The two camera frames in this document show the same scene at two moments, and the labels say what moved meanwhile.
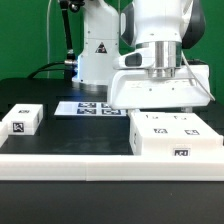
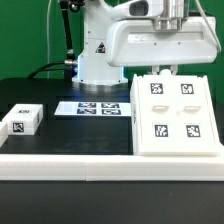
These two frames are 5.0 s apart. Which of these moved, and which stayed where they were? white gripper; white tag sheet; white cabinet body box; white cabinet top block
Moved: white gripper
Stayed: white cabinet top block; white cabinet body box; white tag sheet
